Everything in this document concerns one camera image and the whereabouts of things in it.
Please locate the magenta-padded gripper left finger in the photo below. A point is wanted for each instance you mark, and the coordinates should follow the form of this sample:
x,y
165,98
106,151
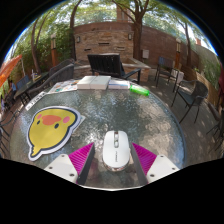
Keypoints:
x,y
61,165

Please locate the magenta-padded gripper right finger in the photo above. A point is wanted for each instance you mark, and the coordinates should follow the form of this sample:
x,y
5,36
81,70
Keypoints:
x,y
161,165

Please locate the white computer mouse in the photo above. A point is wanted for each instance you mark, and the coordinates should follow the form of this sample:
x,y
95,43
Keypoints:
x,y
116,153

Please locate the yellow chick-shaped mouse pad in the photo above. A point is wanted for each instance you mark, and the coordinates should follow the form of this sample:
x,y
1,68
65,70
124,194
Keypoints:
x,y
50,133

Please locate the black metal chair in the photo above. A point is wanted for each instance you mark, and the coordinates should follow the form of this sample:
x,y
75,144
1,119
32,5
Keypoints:
x,y
5,133

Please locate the white sign strip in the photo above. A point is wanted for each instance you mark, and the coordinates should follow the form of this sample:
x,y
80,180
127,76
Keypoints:
x,y
35,101

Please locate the green plastic item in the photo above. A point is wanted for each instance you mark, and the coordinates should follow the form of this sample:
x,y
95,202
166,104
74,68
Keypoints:
x,y
139,90

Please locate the colourful printed sheet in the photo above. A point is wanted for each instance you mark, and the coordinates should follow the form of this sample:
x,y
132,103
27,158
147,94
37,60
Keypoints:
x,y
65,86

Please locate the dark mesh patio chair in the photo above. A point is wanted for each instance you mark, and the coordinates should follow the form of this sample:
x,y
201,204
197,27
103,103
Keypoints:
x,y
200,90

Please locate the dark round patio table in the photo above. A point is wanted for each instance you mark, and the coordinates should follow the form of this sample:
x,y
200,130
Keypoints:
x,y
31,83

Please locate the dark wicker chair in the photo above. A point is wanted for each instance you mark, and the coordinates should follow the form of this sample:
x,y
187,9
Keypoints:
x,y
61,75
63,62

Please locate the blue patio chair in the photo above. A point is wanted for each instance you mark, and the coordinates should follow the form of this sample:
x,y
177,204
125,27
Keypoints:
x,y
23,81

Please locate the clear bottle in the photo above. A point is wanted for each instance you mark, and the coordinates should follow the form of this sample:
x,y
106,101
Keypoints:
x,y
33,75

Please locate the blue metal chair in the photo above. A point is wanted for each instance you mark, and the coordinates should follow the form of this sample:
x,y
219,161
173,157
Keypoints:
x,y
165,63

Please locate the black wooden chair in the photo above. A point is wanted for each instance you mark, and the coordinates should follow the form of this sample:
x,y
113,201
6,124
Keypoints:
x,y
103,63

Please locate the orange umbrella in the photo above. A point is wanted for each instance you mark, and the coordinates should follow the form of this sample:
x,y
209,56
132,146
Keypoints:
x,y
8,68

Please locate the grey wall utility box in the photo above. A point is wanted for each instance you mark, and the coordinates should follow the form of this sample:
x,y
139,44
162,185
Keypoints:
x,y
145,54

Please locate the wooden lamp post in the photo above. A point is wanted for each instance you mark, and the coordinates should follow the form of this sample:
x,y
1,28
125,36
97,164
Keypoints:
x,y
53,50
178,53

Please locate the black wall lantern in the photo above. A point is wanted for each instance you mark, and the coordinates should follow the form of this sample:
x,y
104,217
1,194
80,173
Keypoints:
x,y
130,36
78,39

